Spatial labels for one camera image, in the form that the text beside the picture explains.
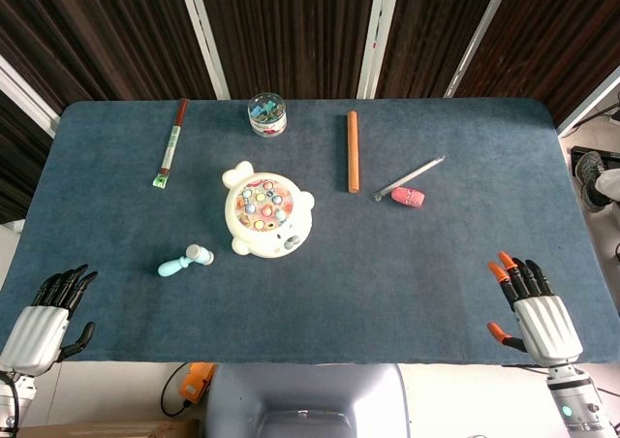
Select right orange-tipped silver robot hand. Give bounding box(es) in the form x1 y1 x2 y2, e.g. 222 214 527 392
486 251 584 367

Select left black-fingered silver robot hand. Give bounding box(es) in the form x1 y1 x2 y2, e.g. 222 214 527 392
0 263 99 377

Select light blue toy hammer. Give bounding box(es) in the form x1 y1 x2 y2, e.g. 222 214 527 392
157 243 215 278

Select white bear whack-a-mole toy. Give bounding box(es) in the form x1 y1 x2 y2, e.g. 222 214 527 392
221 161 316 259

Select grey sneaker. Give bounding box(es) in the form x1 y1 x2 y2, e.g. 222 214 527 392
574 150 606 212

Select white trouser leg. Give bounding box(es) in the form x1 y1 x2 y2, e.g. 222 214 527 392
594 168 620 202

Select blue table cloth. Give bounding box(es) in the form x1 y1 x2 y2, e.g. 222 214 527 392
0 97 620 366

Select orange device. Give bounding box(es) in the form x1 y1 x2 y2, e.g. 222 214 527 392
177 361 217 404

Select pink patterned cylinder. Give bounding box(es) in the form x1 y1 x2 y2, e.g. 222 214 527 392
390 186 427 209

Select red chopsticks in green wrapper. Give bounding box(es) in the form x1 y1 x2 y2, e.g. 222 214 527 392
150 97 190 190

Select grey robot torso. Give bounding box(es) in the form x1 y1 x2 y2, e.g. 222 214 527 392
205 362 412 438

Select brown wooden rod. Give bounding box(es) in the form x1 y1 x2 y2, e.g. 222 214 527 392
346 109 361 194

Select dark brown pleated curtain panel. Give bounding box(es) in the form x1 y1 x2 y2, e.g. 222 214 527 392
454 0 620 124
196 0 379 101
0 0 217 114
377 0 505 100

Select clear jar of coloured clips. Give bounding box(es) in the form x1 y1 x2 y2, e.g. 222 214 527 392
247 92 287 138

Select black cable of orange device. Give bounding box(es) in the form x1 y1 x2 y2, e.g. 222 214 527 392
159 361 195 418

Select white frame post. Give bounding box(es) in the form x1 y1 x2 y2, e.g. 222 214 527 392
443 0 517 99
174 0 232 101
356 0 403 100
0 53 60 139
556 63 620 138

